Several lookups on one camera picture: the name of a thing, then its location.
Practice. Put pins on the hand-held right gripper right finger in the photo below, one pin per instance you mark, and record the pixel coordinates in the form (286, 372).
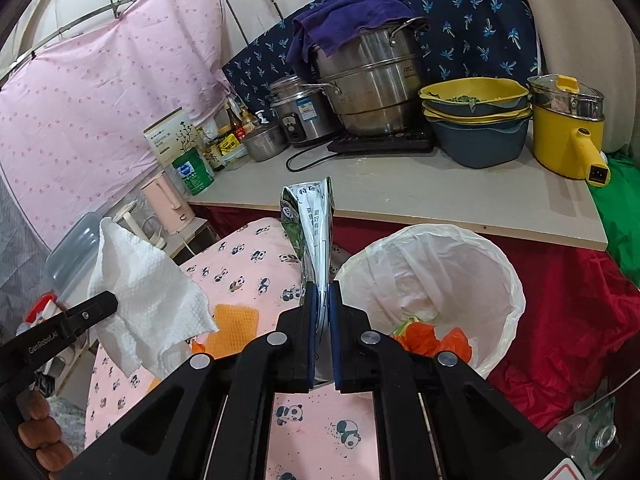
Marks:
(336, 330)

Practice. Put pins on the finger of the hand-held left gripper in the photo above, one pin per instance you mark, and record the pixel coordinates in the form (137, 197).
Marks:
(92, 312)

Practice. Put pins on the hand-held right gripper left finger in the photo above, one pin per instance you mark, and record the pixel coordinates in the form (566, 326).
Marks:
(311, 330)

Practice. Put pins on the white paper tissue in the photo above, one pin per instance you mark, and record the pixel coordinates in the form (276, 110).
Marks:
(145, 290)

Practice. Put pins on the orange plastic bag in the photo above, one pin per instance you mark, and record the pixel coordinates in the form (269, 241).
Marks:
(420, 340)

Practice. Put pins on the silver foil pouch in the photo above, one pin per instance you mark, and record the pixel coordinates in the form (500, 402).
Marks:
(307, 230)

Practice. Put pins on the white lined waste bin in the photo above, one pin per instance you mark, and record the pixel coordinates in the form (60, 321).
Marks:
(450, 270)

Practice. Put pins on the person's left hand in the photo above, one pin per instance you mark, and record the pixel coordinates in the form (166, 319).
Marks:
(42, 430)

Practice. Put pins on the red box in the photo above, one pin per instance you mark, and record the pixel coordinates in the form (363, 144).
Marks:
(42, 307)

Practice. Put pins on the white container with clear lid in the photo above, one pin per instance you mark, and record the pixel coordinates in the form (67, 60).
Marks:
(75, 255)

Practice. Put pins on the pink panda print cloth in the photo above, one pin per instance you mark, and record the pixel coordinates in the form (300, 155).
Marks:
(240, 270)

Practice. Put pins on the white glass kettle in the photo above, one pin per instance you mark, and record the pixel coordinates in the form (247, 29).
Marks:
(135, 222)

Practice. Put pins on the pink electric kettle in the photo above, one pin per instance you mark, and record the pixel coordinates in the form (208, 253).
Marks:
(165, 205)

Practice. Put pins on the green tin can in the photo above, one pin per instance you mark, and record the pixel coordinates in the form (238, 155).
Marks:
(192, 172)

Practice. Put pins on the pink dotted curtain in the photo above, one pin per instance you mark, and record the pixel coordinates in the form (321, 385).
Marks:
(90, 125)

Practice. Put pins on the white plant print box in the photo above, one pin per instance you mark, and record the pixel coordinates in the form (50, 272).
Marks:
(167, 137)

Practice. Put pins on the small steel pot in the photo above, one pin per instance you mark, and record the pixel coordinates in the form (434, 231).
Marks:
(265, 142)

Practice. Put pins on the black induction cooker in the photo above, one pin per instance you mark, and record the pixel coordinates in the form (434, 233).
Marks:
(385, 142)

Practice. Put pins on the cluster of condiment bottles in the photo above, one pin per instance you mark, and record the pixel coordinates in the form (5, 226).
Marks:
(227, 140)

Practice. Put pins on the red cloth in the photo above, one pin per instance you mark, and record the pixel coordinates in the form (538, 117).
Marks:
(550, 320)

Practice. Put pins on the steel rice cooker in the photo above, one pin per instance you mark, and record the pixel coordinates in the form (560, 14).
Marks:
(300, 112)

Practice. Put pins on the large blue basin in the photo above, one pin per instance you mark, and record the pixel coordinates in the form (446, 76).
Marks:
(480, 142)

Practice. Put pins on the large steel steamer pot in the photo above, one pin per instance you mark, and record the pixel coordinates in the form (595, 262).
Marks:
(375, 85)

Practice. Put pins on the clear plastic bottle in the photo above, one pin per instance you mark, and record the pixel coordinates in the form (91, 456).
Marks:
(585, 430)

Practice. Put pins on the yellow rimmed blue basin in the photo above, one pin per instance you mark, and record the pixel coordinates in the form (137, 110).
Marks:
(475, 92)

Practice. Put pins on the yellow electric pot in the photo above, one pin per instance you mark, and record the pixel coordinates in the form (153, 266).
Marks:
(560, 135)

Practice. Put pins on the purple towel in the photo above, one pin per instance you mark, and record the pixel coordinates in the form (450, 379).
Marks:
(340, 22)

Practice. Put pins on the green cloth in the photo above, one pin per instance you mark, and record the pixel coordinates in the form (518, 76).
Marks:
(620, 210)

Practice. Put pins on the navy palm print cloth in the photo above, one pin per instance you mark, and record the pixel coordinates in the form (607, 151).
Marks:
(475, 20)

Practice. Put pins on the beige curtain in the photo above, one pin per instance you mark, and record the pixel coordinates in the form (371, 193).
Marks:
(590, 20)

